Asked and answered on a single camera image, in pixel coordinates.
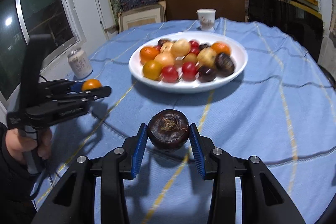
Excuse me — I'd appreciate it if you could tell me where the left window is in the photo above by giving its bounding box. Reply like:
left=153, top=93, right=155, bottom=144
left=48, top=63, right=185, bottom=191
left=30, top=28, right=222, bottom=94
left=1, top=0, right=84, bottom=108

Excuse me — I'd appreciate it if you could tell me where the dark purple plum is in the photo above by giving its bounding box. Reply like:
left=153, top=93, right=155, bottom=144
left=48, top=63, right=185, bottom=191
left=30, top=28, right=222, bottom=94
left=198, top=66, right=217, bottom=83

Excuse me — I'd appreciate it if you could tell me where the small yellow brown pear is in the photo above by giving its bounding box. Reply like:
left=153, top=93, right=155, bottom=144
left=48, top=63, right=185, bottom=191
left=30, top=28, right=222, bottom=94
left=183, top=53, right=198, bottom=64

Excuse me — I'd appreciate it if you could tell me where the white beverage can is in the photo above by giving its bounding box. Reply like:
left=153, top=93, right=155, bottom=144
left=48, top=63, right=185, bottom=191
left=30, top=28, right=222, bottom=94
left=67, top=47, right=93, bottom=80

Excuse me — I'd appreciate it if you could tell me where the framed picture cardboard box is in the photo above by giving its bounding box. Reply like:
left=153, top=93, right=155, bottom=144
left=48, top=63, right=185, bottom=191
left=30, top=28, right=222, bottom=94
left=118, top=1, right=166, bottom=33

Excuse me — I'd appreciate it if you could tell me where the dark mangosteen back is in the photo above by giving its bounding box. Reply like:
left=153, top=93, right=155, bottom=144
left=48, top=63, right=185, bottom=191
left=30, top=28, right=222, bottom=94
left=147, top=109, right=190, bottom=152

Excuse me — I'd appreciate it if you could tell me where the large orange mandarin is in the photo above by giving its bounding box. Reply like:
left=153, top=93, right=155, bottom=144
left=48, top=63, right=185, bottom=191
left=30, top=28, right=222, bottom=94
left=211, top=42, right=231, bottom=56
left=139, top=47, right=160, bottom=65

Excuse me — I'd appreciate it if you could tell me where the pale yellow pear front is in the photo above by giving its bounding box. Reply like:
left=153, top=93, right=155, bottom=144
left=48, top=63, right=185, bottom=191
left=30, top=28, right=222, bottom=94
left=197, top=47, right=217, bottom=68

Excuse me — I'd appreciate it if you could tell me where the red cherry tomato back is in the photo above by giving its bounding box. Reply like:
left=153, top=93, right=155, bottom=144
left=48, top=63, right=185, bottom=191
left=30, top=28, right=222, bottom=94
left=190, top=47, right=201, bottom=56

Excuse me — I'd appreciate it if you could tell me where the yellow orange tomato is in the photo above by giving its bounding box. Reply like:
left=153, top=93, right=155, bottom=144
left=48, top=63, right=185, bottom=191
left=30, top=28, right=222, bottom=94
left=81, top=79, right=102, bottom=92
left=142, top=60, right=162, bottom=81

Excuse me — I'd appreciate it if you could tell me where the yellow orange tomato back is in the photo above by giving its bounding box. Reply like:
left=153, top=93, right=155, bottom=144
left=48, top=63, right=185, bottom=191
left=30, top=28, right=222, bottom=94
left=81, top=79, right=102, bottom=92

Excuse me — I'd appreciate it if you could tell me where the black stool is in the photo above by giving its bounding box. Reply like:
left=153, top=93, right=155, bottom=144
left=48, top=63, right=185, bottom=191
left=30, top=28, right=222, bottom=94
left=319, top=65, right=336, bottom=90

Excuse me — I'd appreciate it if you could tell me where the white oval plate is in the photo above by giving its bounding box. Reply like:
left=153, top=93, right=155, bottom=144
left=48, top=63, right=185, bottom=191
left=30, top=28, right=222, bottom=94
left=129, top=32, right=248, bottom=93

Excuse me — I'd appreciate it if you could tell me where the white paper cup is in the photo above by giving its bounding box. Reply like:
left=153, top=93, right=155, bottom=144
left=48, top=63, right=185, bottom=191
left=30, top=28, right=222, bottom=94
left=197, top=9, right=216, bottom=32

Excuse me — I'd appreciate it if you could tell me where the brown wooden board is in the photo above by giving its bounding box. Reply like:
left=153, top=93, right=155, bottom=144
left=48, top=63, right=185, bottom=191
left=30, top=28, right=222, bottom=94
left=164, top=0, right=245, bottom=22

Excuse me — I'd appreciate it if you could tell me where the left human hand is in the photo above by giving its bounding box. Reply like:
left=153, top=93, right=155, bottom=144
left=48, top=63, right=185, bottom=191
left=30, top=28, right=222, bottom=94
left=5, top=128, right=52, bottom=164

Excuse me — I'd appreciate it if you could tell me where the spotted pale pear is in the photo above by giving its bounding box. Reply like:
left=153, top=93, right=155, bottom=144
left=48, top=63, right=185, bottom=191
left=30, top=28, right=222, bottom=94
left=160, top=42, right=174, bottom=52

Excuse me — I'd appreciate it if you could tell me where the yellow orange tomato front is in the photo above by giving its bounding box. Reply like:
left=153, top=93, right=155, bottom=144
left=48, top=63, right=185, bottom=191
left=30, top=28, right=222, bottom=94
left=142, top=60, right=162, bottom=81

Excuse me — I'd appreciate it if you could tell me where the large pale yellow apple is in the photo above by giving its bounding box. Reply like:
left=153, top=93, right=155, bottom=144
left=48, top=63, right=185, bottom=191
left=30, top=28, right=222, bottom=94
left=170, top=39, right=191, bottom=57

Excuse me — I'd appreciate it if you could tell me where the blue checked tablecloth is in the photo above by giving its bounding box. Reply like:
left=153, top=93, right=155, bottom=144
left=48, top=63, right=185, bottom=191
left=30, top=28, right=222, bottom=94
left=34, top=19, right=335, bottom=223

